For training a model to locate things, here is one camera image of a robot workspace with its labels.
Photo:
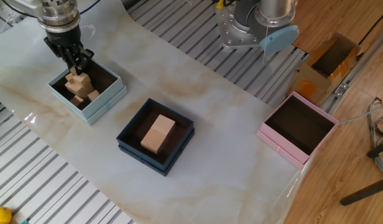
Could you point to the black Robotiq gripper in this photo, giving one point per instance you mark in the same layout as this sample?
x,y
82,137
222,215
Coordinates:
x,y
65,39

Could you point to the small wooden cube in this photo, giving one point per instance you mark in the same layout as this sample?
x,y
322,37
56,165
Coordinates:
x,y
93,95
68,77
73,71
76,100

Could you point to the light blue cardboard box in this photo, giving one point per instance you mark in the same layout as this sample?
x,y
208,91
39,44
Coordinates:
x,y
101,105

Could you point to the dark blue cardboard box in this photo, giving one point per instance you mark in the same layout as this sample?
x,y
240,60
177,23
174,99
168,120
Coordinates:
x,y
141,158

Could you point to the pink cardboard box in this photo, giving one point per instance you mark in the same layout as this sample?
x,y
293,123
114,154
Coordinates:
x,y
281,146

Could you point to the brown cardboard box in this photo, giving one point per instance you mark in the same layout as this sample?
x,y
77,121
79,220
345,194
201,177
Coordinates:
x,y
309,81

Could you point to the wooden block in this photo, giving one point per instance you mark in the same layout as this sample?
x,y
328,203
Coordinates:
x,y
85,91
72,87

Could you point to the large wooden cube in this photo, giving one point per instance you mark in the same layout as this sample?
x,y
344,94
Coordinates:
x,y
152,140
163,124

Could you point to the yellow connector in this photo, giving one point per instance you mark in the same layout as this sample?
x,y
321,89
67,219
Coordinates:
x,y
220,4

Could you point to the marble pattern mat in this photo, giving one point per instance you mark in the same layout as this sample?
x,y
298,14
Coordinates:
x,y
210,155

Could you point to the yellow turtle toy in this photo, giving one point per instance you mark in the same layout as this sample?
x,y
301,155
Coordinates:
x,y
1,215

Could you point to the black stand leg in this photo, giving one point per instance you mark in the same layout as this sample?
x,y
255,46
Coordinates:
x,y
365,191
379,148

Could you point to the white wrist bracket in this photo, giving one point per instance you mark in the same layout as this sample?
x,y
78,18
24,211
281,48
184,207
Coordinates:
x,y
23,6

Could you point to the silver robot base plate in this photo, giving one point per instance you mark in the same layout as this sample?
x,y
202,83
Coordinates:
x,y
232,34

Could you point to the metal corner bracket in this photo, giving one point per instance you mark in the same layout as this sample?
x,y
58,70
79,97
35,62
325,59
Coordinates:
x,y
341,89

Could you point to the aluminium table edge rail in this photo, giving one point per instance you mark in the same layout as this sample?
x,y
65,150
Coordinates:
x,y
373,51

